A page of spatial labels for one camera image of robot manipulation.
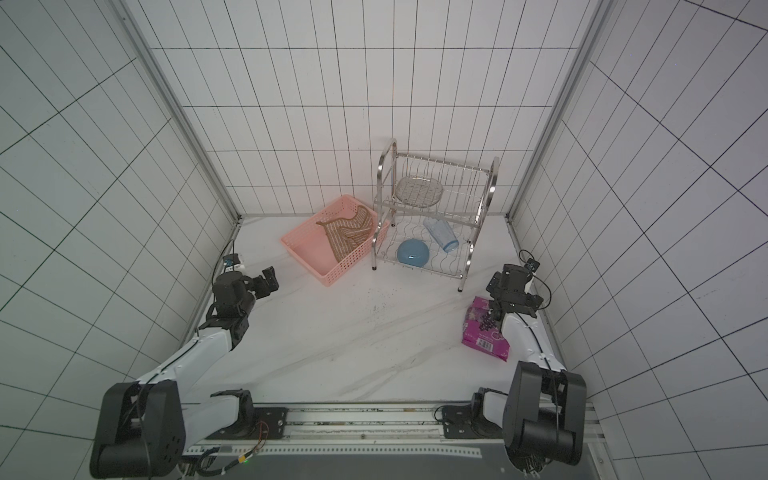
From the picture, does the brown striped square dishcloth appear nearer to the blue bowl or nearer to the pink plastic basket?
the pink plastic basket

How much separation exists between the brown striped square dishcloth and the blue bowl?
0.17 metres

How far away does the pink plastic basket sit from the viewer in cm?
102

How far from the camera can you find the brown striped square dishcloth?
1.11 m

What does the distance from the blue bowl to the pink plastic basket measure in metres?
0.11

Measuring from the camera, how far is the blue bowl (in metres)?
1.00

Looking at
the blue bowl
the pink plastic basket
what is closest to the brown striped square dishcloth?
the pink plastic basket
